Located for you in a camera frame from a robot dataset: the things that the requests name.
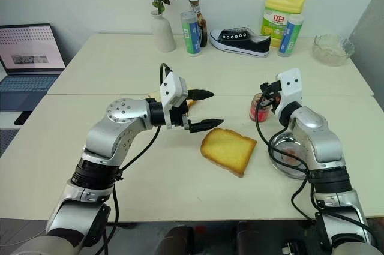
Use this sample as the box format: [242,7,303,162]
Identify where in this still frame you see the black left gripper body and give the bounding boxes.
[168,88,195,133]

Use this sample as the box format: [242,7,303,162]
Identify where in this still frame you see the red jam jar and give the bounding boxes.
[249,92,281,123]

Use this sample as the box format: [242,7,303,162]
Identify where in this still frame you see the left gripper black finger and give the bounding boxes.
[188,118,225,134]
[188,88,215,102]

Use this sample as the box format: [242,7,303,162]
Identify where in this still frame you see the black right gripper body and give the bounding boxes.
[267,80,283,95]

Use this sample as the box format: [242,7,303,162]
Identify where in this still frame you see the dark sauce bottle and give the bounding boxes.
[188,0,209,49]

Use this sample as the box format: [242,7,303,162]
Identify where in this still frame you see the clear glass ashtray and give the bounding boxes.
[311,34,356,67]

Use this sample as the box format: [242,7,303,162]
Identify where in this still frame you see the white ceramic vase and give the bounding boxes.
[149,10,176,53]

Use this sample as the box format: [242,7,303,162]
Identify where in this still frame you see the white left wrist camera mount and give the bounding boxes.
[158,71,189,130]

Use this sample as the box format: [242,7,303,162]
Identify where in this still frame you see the open laptop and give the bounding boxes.
[0,23,67,95]

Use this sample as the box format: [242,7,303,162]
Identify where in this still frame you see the black white canvas sneaker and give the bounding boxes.
[209,28,272,58]

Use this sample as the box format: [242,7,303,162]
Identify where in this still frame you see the green blue cylinder can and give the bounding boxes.
[277,13,305,58]
[180,11,202,58]

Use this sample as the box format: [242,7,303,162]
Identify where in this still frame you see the yellow detergent bottle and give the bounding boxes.
[259,0,308,49]

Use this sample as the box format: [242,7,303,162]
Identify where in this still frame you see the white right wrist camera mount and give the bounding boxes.
[274,68,302,118]

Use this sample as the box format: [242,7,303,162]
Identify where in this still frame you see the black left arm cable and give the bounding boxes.
[101,62,175,255]

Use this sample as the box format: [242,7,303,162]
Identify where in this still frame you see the black flat pad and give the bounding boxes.
[13,110,32,126]

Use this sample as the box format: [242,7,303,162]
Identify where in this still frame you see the clear glass bowl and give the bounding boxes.
[267,130,313,181]

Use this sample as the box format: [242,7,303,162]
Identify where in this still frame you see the toasted bread slice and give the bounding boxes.
[200,127,258,179]

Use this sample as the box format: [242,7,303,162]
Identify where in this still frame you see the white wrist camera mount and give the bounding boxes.
[158,71,189,130]
[274,68,302,118]

